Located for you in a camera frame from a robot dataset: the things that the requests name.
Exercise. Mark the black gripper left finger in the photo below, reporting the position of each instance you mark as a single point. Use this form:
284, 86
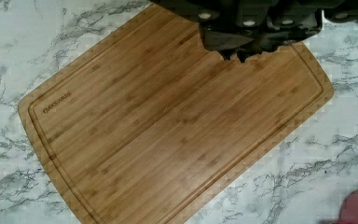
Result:
226, 44

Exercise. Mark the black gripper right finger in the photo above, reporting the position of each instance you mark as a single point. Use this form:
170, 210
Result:
264, 43

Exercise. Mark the bamboo cutting board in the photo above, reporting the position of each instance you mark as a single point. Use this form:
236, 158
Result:
148, 126

